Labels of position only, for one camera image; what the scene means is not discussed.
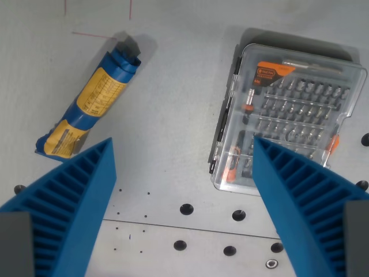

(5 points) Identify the clear plastic screwdriver bit case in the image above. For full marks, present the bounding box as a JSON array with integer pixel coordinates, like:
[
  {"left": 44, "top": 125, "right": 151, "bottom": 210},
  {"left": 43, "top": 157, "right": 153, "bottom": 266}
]
[{"left": 208, "top": 43, "right": 368, "bottom": 196}]

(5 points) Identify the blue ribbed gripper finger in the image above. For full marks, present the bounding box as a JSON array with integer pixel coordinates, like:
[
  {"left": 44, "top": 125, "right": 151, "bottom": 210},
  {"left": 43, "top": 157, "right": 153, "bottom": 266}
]
[
  {"left": 253, "top": 135, "right": 369, "bottom": 277},
  {"left": 0, "top": 137, "right": 118, "bottom": 277}
]

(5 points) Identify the rolled blue bag yellow label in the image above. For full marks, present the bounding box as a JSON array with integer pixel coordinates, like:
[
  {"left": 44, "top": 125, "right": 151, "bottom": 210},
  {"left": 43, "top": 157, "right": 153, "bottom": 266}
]
[{"left": 35, "top": 35, "right": 142, "bottom": 163}]

